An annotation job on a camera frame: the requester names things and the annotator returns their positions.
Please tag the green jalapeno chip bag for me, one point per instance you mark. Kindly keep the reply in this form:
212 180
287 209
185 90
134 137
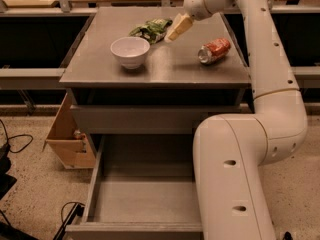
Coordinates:
152 31

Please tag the closed grey top drawer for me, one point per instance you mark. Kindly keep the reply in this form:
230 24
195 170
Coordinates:
143 119

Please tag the orange soda can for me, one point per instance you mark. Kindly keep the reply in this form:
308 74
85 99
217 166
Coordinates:
213 51

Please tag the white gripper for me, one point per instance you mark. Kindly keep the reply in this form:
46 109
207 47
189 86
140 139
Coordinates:
197 4

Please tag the white ceramic bowl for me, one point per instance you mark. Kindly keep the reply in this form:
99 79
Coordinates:
130 52

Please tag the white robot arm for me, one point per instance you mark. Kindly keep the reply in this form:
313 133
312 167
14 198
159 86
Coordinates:
229 148

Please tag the grey drawer cabinet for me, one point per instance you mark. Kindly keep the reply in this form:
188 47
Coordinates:
171 74

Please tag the brown cardboard box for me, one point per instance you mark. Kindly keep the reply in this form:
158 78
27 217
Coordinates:
67 141

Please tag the open grey middle drawer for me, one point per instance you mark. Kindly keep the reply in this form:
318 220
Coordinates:
142 188

